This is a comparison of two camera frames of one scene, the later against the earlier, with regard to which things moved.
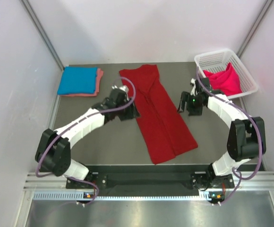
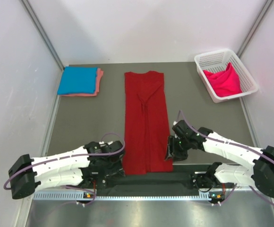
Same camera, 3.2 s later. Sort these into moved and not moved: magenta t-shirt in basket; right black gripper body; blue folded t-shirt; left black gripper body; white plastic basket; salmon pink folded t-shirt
Moved: right black gripper body; left black gripper body
Not moved: white plastic basket; blue folded t-shirt; magenta t-shirt in basket; salmon pink folded t-shirt
